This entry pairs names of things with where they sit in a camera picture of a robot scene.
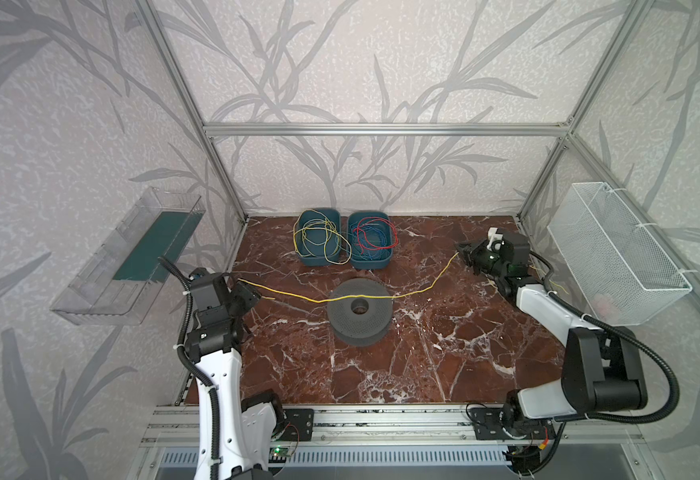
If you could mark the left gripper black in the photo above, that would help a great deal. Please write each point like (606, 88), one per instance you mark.
(236, 297)

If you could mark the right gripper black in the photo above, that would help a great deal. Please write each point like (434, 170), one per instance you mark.
(476, 257)

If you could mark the grey perforated cable spool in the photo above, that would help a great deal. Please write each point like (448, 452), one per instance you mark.
(361, 312)

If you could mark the teal plastic bin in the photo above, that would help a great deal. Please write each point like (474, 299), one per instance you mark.
(317, 237)
(373, 239)

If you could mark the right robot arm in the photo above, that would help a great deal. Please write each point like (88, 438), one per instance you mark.
(602, 376)

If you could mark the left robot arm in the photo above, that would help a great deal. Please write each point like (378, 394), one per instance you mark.
(234, 433)

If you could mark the pink object in basket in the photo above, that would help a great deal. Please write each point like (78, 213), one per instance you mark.
(605, 307)

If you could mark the small green circuit board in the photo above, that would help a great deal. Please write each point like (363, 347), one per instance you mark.
(281, 454)

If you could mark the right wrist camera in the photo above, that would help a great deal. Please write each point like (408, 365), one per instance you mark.
(495, 238)

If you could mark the white wire mesh basket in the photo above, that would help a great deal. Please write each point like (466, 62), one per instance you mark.
(609, 250)

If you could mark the clear plastic wall tray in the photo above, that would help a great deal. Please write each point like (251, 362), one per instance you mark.
(120, 282)

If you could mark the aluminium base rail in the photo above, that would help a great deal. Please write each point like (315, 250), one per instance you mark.
(337, 425)

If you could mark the aluminium frame crossbar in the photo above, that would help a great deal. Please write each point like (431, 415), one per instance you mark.
(218, 130)

